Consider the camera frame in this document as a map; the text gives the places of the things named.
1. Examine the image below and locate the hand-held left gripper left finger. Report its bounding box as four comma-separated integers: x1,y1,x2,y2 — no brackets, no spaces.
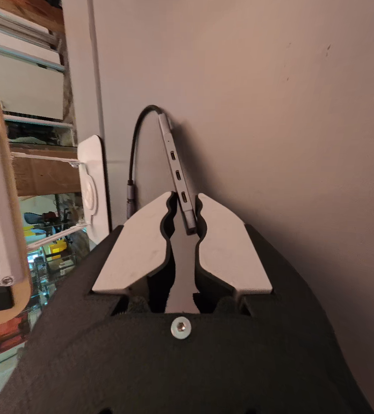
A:
91,191,178,295

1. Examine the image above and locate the white tablet stand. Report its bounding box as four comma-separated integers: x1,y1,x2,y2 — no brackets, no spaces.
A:
11,135,111,249

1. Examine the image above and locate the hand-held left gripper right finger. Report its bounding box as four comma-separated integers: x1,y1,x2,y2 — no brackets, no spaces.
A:
195,193,274,296

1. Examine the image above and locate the grey USB-C hub with cable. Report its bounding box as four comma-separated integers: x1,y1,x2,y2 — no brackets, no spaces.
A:
127,104,198,235

